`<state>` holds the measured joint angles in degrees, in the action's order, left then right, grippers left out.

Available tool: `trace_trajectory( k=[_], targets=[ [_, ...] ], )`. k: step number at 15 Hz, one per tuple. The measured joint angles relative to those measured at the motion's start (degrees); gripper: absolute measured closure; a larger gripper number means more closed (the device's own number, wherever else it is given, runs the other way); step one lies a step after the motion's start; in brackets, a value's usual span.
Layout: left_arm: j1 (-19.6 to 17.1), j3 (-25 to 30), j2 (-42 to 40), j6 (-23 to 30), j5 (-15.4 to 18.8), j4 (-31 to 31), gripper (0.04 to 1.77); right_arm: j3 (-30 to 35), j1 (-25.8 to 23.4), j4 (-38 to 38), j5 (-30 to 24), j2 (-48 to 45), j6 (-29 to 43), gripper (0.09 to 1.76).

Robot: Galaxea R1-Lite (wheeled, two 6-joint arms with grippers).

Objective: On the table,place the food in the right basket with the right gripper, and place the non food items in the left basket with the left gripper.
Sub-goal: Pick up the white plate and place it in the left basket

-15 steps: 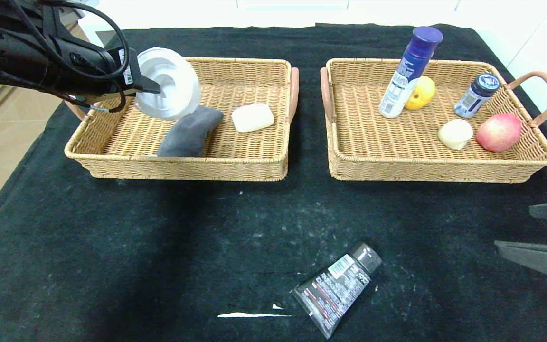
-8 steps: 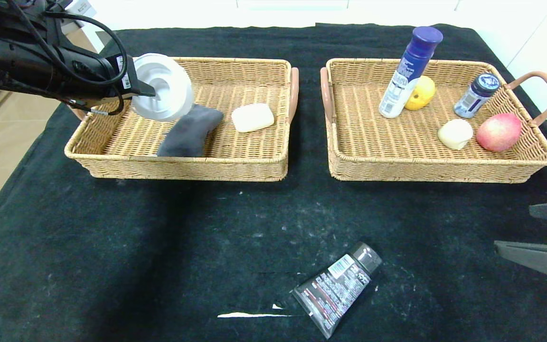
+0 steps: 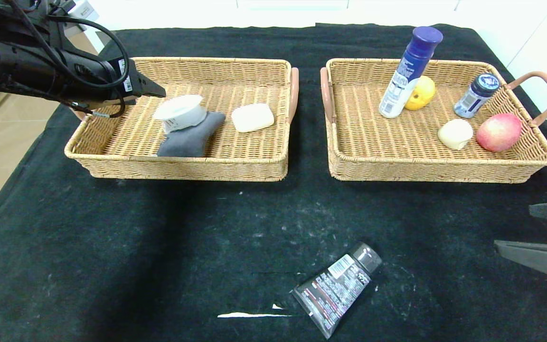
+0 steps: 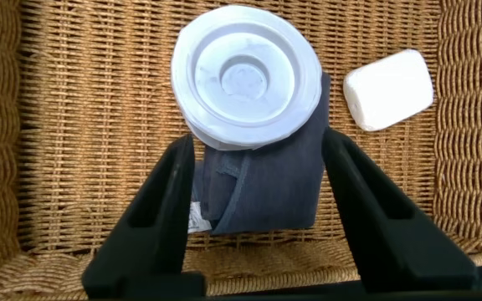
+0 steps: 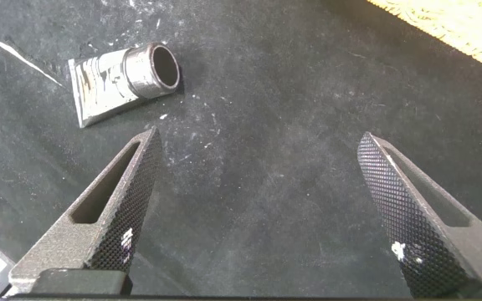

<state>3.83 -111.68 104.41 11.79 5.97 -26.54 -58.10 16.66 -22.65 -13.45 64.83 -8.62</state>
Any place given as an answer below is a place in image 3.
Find black squeeze tube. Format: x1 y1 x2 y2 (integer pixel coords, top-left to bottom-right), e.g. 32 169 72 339
292 241 383 339

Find yellow pear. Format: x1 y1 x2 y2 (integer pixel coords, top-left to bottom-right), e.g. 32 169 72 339
405 76 436 111

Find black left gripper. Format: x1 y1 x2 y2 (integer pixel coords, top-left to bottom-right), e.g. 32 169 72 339
58 48 167 111

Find black left camera cable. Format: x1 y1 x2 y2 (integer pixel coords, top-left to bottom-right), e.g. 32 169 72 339
10 0 132 91

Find grey cloth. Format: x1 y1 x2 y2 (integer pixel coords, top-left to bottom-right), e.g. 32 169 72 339
157 111 226 158

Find wicker basket holding apple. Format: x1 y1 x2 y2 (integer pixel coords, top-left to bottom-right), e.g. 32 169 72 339
320 58 547 184

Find white paper strip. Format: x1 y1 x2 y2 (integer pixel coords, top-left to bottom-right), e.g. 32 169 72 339
217 304 293 318

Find small dark cap bottle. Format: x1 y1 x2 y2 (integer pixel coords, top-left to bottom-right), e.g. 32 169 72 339
453 73 500 119

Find black table cloth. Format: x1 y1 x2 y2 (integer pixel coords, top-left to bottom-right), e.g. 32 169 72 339
0 24 547 342

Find white tape roll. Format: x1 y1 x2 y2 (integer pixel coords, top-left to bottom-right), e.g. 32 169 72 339
153 95 207 135

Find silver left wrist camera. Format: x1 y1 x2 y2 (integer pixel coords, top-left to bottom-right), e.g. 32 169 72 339
68 0 100 22

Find white soap bar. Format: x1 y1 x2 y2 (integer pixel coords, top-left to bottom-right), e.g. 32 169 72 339
231 103 275 133

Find wicker basket holding soap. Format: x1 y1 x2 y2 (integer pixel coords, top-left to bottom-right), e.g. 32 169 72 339
65 57 300 182

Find red apple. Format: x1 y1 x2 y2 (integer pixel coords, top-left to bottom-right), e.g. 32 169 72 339
476 113 522 152

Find blue cap spray can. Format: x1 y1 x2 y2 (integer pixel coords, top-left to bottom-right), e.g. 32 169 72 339
379 26 443 119

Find pale cream bun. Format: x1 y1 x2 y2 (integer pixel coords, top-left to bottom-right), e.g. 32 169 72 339
437 119 473 151

